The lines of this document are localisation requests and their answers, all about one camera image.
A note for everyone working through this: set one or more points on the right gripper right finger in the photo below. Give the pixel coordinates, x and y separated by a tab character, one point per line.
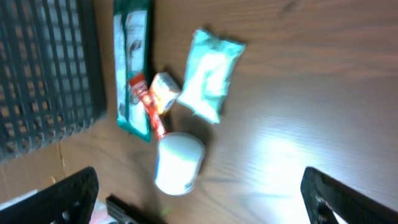
324	197

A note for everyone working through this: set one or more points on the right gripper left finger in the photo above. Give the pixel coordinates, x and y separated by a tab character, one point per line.
71	200

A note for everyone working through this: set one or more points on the white tub blue label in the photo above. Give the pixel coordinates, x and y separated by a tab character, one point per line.
178	163

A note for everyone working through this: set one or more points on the red packet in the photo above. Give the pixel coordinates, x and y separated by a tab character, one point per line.
140	89

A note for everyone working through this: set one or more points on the orange snack packet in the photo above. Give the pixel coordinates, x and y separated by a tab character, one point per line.
164	91

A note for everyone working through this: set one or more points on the mint green wipes pack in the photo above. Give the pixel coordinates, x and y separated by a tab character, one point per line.
210	63

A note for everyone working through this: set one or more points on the green box with label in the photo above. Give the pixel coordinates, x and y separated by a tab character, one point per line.
130	33

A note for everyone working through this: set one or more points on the grey plastic mesh basket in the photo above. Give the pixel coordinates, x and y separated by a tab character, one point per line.
51	77

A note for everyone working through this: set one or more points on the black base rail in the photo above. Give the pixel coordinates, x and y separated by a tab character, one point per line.
125	213

